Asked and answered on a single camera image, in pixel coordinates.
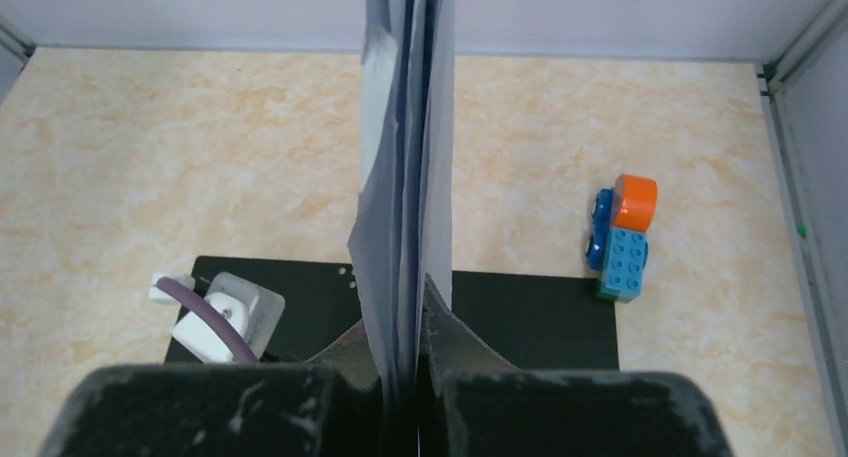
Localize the aluminium frame rail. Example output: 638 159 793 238
759 0 847 454

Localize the colourful toy block stack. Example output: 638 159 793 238
585 174 659 303

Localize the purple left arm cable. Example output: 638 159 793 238
154 276 261 365

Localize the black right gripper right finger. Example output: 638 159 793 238
418 282 732 456

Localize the teal folder black inside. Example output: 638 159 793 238
191 256 619 370

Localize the white printed paper stack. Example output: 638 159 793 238
347 0 457 402

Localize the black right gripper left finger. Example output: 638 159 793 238
39 322 382 456

